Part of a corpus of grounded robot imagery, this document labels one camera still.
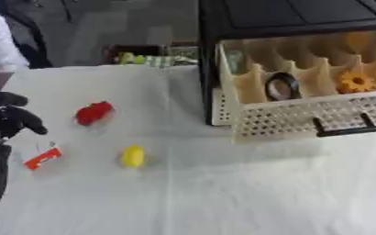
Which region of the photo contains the orange toy flower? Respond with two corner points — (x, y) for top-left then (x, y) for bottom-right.
(334, 71), (376, 95)

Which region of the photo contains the dark box with green items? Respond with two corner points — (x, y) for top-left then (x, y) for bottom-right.
(101, 43), (201, 69)

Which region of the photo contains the black cabinet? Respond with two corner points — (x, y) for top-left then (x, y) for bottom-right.
(195, 0), (376, 127)

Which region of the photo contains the person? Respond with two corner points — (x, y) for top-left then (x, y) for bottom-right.
(0, 0), (55, 93)

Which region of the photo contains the red toy fruit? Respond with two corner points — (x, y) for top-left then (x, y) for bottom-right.
(73, 100), (116, 127)

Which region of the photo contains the orange and white packet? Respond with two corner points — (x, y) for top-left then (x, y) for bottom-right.
(22, 146), (65, 171)

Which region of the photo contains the black tape roll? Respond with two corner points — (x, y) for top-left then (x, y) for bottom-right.
(263, 72), (304, 102)

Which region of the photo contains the yellow toy lemon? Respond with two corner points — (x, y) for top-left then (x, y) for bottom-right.
(118, 144), (149, 169)

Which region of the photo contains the pale drawer with compartments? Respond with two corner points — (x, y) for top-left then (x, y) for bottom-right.
(210, 29), (376, 144)

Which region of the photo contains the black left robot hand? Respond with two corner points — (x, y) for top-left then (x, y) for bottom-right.
(0, 91), (50, 140)

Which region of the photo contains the black drawer handle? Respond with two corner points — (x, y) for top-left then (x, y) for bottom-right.
(311, 112), (376, 138)

